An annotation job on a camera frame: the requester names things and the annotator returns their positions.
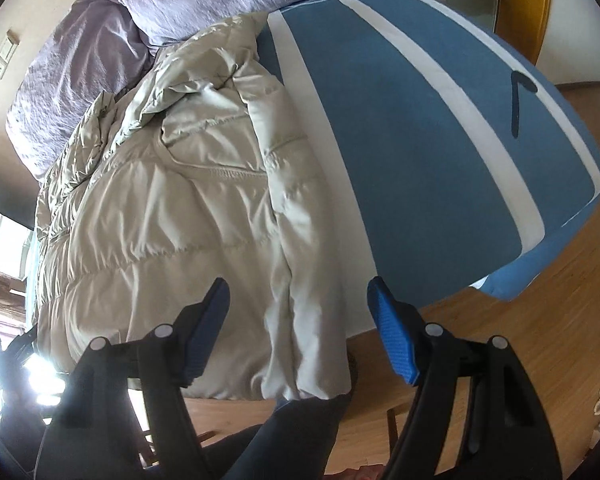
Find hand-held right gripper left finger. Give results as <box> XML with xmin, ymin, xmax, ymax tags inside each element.
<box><xmin>32</xmin><ymin>277</ymin><xmax>231</xmax><ymax>480</ymax></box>

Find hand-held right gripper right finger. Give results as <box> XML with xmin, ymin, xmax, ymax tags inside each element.
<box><xmin>367</xmin><ymin>276</ymin><xmax>563</xmax><ymax>480</ymax></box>

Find beige puffer jacket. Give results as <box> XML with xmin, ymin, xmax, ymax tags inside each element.
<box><xmin>27</xmin><ymin>12</ymin><xmax>353</xmax><ymax>403</ymax></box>

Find bright window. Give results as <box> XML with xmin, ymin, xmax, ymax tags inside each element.
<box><xmin>0</xmin><ymin>200</ymin><xmax>33</xmax><ymax>311</ymax></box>

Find person's dark trouser leg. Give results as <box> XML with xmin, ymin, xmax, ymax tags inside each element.
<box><xmin>200</xmin><ymin>392</ymin><xmax>352</xmax><ymax>480</ymax></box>

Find blue white striped bedsheet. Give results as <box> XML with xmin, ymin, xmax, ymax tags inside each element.
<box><xmin>257</xmin><ymin>0</ymin><xmax>600</xmax><ymax>333</ymax></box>

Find lavender pillow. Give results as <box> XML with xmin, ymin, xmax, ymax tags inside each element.
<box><xmin>5</xmin><ymin>0</ymin><xmax>157</xmax><ymax>181</ymax></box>

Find white wall switch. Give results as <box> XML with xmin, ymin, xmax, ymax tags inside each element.
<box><xmin>0</xmin><ymin>32</ymin><xmax>20</xmax><ymax>63</ymax></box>

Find yellow wooden frame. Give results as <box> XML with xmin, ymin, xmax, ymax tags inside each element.
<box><xmin>497</xmin><ymin>0</ymin><xmax>553</xmax><ymax>66</ymax></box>

